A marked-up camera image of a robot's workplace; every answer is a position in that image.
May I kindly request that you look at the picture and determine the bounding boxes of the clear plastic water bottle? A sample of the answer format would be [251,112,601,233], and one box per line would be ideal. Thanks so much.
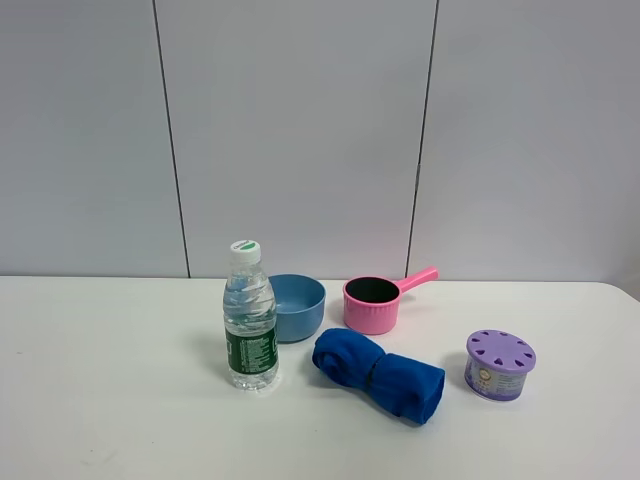
[223,240,279,391]

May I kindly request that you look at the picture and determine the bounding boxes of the blue plastic bowl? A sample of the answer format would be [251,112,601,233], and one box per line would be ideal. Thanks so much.
[269,274,326,343]

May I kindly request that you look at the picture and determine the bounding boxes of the purple air freshener can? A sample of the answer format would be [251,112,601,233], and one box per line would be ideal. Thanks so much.
[464,329,536,402]

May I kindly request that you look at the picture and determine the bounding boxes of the pink plastic ladle cup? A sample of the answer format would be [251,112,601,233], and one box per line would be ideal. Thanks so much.
[343,267,439,335]

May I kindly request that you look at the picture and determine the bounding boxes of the blue towel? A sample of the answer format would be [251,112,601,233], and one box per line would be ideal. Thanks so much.
[312,328,446,425]

